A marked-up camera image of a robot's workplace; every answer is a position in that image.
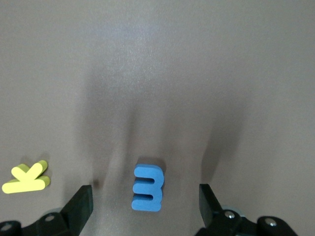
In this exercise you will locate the yellow foam letter K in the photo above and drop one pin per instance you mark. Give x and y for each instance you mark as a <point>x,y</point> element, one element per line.
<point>24,185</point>

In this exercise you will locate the brown table cover sheet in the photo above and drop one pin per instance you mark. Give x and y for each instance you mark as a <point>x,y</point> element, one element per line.
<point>157,73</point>

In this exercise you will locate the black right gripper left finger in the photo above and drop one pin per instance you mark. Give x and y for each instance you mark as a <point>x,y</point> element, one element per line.
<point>73,216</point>

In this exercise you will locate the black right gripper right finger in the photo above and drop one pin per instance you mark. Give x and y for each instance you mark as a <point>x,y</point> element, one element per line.
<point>214,221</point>

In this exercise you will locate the blue foam letter E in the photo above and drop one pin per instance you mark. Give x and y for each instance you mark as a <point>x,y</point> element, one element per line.
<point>147,173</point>

